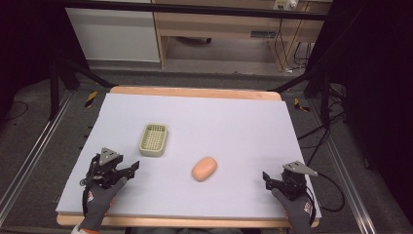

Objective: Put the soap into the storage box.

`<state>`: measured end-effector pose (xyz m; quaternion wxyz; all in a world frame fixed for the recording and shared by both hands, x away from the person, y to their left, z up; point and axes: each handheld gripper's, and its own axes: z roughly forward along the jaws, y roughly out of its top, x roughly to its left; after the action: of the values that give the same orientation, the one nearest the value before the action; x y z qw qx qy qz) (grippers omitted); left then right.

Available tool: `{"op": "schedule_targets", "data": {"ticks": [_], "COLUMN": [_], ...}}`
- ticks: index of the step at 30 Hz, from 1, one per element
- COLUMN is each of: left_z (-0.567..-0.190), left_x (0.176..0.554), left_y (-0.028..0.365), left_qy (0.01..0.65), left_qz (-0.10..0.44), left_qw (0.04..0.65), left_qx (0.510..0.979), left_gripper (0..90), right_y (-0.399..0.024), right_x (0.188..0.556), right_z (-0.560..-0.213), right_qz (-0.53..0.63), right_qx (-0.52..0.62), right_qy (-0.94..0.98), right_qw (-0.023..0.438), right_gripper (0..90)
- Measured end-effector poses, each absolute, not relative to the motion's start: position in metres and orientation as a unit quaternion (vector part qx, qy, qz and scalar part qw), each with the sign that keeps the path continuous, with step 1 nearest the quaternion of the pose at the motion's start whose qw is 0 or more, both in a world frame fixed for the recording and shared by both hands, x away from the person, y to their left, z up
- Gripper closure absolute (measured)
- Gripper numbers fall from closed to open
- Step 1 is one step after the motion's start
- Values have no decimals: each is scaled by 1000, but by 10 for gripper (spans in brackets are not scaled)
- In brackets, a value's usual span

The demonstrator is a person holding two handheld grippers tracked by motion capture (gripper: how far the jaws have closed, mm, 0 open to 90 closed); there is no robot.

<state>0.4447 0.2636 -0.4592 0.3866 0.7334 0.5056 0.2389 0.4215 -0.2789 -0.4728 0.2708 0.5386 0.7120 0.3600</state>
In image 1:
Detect wooden desk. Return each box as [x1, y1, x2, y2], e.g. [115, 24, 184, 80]
[151, 0, 333, 71]

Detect yellow black tape strip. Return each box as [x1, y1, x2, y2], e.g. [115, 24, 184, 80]
[84, 91, 98, 108]
[293, 97, 312, 114]

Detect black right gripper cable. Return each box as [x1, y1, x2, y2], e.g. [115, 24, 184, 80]
[307, 173, 346, 214]

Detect white foam mat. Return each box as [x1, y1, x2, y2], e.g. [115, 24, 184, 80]
[56, 93, 322, 219]

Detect white cabinet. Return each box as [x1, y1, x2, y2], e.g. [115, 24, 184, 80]
[64, 7, 161, 63]

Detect person's left hand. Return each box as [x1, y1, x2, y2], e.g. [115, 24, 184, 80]
[79, 175, 129, 233]

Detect pale green soap dish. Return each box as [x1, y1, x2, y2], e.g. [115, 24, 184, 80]
[138, 123, 169, 158]

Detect metal floor rail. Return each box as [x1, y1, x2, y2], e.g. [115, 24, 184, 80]
[311, 99, 388, 234]
[0, 91, 74, 226]

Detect wooden table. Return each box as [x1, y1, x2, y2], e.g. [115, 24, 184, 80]
[56, 85, 321, 229]

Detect black metal crossbar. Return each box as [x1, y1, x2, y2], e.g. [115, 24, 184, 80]
[42, 0, 329, 21]

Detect white power strip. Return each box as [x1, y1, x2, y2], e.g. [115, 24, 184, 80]
[273, 0, 299, 11]

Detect black metal stand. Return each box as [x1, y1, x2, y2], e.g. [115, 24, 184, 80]
[48, 57, 115, 122]
[267, 62, 333, 129]

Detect thin black floor cable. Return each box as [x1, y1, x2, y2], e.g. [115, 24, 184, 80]
[0, 100, 30, 123]

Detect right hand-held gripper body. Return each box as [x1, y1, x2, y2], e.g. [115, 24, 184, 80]
[275, 160, 319, 202]

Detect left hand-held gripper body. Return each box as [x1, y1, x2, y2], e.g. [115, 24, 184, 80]
[81, 147, 131, 190]

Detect black floor cables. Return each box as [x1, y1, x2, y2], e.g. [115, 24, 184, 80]
[296, 83, 349, 168]

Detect person's right hand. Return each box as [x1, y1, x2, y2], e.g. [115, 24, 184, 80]
[271, 187, 317, 234]

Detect cables under desk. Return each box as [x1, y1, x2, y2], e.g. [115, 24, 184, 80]
[273, 19, 314, 73]

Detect orange bread roll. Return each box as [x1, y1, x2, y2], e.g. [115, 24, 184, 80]
[191, 156, 218, 182]

